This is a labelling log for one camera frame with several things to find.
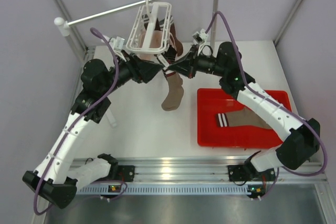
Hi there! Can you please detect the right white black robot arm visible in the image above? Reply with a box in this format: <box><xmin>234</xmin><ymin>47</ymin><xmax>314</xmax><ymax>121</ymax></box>
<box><xmin>168</xmin><ymin>42</ymin><xmax>322</xmax><ymax>180</ymax></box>

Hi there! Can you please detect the dark brown hanging sock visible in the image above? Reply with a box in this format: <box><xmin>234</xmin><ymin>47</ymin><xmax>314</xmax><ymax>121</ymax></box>
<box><xmin>170</xmin><ymin>15</ymin><xmax>183</xmax><ymax>57</ymax></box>

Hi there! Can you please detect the taupe sock with striped cuff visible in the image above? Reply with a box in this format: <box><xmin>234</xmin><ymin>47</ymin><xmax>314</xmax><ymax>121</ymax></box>
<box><xmin>161</xmin><ymin>72</ymin><xmax>184</xmax><ymax>111</ymax></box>

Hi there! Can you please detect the red plastic tray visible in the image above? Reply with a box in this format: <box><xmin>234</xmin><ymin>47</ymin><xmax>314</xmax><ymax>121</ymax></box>
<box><xmin>197</xmin><ymin>88</ymin><xmax>282</xmax><ymax>149</ymax></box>

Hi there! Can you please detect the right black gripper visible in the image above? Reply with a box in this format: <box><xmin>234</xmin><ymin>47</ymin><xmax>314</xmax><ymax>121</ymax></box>
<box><xmin>169</xmin><ymin>44</ymin><xmax>227</xmax><ymax>79</ymax></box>

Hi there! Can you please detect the white metal drying rack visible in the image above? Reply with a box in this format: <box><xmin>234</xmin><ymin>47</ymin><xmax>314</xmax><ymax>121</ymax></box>
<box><xmin>54</xmin><ymin>0</ymin><xmax>224</xmax><ymax>127</ymax></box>

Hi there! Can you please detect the white plastic clip hanger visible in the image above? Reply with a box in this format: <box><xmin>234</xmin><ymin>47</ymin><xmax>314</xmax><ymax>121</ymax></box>
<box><xmin>125</xmin><ymin>0</ymin><xmax>174</xmax><ymax>70</ymax></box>

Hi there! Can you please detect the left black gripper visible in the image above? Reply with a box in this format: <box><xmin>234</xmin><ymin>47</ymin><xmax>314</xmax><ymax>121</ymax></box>
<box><xmin>100</xmin><ymin>49</ymin><xmax>163</xmax><ymax>96</ymax></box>

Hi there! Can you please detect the purple cable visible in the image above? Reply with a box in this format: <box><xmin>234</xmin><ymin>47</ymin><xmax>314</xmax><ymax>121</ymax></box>
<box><xmin>205</xmin><ymin>11</ymin><xmax>329</xmax><ymax>200</ymax></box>
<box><xmin>33</xmin><ymin>27</ymin><xmax>128</xmax><ymax>216</ymax></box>

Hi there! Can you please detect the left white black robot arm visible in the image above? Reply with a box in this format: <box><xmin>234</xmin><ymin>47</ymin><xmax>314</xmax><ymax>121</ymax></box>
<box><xmin>23</xmin><ymin>55</ymin><xmax>162</xmax><ymax>209</ymax></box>

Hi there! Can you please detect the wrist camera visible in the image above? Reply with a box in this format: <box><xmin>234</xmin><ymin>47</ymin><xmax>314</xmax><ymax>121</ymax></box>
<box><xmin>105</xmin><ymin>36</ymin><xmax>124</xmax><ymax>58</ymax></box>
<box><xmin>192</xmin><ymin>29</ymin><xmax>208</xmax><ymax>48</ymax></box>

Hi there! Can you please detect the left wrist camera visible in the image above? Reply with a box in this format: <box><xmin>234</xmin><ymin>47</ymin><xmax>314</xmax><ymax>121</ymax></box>
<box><xmin>105</xmin><ymin>36</ymin><xmax>124</xmax><ymax>58</ymax></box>

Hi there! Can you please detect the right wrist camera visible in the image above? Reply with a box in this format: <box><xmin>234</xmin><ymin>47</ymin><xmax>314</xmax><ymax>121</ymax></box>
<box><xmin>192</xmin><ymin>29</ymin><xmax>208</xmax><ymax>48</ymax></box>

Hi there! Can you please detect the aluminium mounting rail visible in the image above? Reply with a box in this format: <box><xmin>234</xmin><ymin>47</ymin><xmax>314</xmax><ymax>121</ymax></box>
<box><xmin>75</xmin><ymin>156</ymin><xmax>328</xmax><ymax>199</ymax></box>

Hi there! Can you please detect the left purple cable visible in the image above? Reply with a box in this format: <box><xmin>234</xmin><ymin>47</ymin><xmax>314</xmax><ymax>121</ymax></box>
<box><xmin>33</xmin><ymin>27</ymin><xmax>128</xmax><ymax>216</ymax></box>

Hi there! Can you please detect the black white striped sock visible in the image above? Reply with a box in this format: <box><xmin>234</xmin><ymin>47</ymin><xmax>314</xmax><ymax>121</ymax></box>
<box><xmin>163</xmin><ymin>45</ymin><xmax>177</xmax><ymax>64</ymax></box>

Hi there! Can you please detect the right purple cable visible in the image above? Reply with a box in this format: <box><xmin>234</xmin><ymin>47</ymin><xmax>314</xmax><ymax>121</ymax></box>
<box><xmin>205</xmin><ymin>11</ymin><xmax>329</xmax><ymax>200</ymax></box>

